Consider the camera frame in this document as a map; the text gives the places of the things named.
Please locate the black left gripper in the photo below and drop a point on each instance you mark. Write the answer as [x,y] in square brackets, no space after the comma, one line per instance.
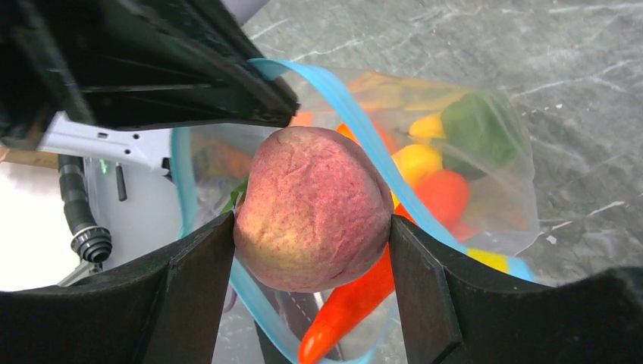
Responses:
[129,66]

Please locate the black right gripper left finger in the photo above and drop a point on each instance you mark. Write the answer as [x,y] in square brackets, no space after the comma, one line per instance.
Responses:
[164,307]

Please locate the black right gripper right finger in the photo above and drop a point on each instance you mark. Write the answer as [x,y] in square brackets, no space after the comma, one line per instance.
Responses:
[453,309]

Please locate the orange toy carrot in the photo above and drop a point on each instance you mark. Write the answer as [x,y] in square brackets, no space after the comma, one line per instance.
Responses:
[345,308]

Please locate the orange toy orange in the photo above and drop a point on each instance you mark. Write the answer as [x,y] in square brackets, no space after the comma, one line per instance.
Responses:
[446,195]

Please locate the pink toy peach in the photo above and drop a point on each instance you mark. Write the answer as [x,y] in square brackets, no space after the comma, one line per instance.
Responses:
[316,215]

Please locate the clear zip top bag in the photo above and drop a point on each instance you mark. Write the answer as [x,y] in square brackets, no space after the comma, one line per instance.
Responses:
[209,162]

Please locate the yellow toy pear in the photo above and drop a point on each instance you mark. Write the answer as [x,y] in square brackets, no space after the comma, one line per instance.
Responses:
[417,161]

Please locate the green toy vegetable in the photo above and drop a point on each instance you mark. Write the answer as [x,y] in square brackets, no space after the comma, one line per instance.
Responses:
[484,133]

